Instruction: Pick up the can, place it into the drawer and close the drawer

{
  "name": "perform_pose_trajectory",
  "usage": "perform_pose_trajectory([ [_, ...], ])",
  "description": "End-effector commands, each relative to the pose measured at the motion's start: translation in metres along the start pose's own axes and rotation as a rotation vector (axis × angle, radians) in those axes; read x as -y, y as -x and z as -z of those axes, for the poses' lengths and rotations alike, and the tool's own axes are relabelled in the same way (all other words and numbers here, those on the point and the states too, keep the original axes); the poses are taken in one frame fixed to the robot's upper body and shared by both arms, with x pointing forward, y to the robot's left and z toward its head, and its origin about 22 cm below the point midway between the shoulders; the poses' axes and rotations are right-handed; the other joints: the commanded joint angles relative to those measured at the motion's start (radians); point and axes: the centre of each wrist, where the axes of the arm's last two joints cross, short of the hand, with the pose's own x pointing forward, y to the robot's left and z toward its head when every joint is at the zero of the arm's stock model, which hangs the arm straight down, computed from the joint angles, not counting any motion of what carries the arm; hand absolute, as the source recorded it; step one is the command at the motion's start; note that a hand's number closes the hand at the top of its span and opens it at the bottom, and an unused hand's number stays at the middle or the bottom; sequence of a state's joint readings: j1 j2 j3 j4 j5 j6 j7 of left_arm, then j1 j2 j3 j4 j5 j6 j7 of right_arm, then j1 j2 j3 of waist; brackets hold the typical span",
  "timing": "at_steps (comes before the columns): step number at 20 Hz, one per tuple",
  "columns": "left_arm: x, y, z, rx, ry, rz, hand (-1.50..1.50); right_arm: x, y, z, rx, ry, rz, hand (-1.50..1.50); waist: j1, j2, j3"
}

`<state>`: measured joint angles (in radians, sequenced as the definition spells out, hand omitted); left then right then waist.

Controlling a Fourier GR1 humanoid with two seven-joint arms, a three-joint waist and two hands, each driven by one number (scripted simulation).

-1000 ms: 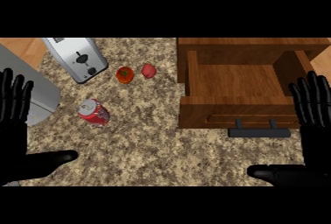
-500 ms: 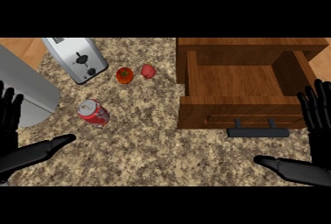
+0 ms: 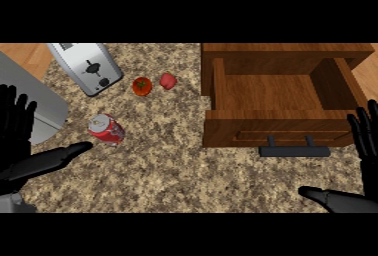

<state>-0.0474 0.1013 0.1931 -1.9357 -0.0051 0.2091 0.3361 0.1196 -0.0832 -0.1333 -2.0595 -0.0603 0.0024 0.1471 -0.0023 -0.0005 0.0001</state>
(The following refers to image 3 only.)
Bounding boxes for red tomato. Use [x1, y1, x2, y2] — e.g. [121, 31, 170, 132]
[130, 76, 153, 97]

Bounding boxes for grey appliance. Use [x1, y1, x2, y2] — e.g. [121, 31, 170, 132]
[0, 51, 71, 146]

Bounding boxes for brown wooden cabinet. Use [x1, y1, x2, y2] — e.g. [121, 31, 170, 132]
[199, 43, 376, 98]

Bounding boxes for red soda can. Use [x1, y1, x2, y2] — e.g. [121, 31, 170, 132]
[85, 113, 127, 147]

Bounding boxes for silver toaster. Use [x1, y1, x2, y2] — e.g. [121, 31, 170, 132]
[45, 43, 125, 98]

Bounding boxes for brown wooden drawer box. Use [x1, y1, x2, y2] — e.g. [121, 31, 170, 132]
[209, 57, 370, 113]

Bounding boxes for dark grey drawer handle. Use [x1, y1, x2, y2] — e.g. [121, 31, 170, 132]
[258, 134, 332, 158]

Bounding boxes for brown wooden drawer front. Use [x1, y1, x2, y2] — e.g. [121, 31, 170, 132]
[201, 109, 369, 149]

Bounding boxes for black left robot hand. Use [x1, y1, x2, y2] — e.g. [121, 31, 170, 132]
[0, 84, 94, 197]

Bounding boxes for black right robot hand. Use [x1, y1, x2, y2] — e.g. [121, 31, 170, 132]
[296, 98, 378, 214]

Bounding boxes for pink-red food piece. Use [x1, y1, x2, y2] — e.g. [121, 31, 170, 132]
[158, 72, 178, 91]

